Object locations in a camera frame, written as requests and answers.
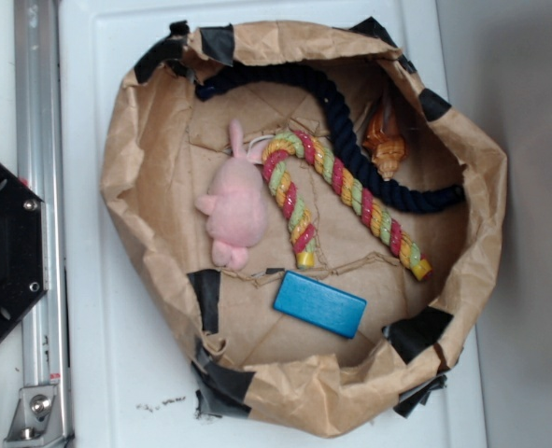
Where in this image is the blue wooden block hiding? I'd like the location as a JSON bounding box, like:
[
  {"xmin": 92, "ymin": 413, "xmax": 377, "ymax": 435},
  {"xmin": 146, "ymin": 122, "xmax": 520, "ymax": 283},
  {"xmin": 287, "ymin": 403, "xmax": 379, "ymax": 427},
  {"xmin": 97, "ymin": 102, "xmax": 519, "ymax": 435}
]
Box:
[{"xmin": 273, "ymin": 272, "xmax": 367, "ymax": 339}]

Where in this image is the brown paper bag bin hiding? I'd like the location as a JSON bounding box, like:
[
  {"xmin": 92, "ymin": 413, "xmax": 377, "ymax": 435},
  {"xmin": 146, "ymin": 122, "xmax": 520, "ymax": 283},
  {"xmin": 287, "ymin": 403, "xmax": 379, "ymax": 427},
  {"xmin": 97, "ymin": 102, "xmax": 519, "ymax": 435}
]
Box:
[{"xmin": 101, "ymin": 19, "xmax": 507, "ymax": 438}]

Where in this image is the pink plush bunny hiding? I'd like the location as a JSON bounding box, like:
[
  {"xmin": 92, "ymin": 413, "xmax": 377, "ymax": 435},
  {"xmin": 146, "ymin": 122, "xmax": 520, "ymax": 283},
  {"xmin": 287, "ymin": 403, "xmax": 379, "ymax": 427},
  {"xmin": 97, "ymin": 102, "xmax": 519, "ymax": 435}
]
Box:
[{"xmin": 194, "ymin": 119, "xmax": 271, "ymax": 271}]

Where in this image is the orange plastic seashell toy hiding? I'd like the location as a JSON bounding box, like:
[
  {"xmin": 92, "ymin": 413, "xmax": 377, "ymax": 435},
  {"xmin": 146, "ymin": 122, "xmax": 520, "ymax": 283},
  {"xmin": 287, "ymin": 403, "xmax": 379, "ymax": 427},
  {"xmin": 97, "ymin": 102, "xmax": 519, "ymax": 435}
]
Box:
[{"xmin": 362, "ymin": 97, "xmax": 408, "ymax": 181}]

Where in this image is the white tray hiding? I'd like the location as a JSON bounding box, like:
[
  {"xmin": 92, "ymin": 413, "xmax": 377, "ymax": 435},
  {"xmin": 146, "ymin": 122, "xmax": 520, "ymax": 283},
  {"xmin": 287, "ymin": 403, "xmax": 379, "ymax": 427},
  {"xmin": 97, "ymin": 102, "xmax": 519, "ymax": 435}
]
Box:
[{"xmin": 59, "ymin": 1, "xmax": 487, "ymax": 447}]

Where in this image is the multicolour twisted rope toy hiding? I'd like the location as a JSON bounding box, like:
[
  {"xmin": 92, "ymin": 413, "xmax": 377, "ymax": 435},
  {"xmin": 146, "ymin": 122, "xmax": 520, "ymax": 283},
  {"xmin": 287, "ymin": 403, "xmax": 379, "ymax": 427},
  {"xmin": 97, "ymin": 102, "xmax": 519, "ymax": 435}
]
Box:
[{"xmin": 261, "ymin": 131, "xmax": 432, "ymax": 281}]

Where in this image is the dark navy rope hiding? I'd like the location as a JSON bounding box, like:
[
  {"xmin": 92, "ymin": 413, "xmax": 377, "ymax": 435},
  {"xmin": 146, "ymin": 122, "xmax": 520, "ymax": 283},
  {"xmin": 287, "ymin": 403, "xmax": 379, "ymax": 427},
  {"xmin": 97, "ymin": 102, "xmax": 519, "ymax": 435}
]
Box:
[{"xmin": 194, "ymin": 62, "xmax": 466, "ymax": 215}]

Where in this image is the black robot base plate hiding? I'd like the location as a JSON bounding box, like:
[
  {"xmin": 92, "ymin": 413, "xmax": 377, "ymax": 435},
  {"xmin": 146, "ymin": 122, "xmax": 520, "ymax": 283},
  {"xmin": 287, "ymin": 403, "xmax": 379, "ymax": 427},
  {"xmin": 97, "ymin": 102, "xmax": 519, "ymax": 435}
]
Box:
[{"xmin": 0, "ymin": 163, "xmax": 46, "ymax": 342}]

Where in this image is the aluminium extrusion rail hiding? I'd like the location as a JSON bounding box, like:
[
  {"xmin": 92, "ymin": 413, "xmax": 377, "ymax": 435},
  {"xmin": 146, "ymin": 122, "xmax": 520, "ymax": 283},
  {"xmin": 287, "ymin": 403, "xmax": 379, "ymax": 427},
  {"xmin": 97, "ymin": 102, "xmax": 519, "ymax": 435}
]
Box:
[{"xmin": 12, "ymin": 0, "xmax": 75, "ymax": 448}]

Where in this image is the metal corner bracket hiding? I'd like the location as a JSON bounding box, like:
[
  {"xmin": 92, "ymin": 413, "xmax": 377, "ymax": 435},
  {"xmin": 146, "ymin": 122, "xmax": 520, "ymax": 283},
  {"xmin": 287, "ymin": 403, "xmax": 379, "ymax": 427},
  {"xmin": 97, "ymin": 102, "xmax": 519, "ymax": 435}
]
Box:
[{"xmin": 3, "ymin": 385, "xmax": 64, "ymax": 447}]

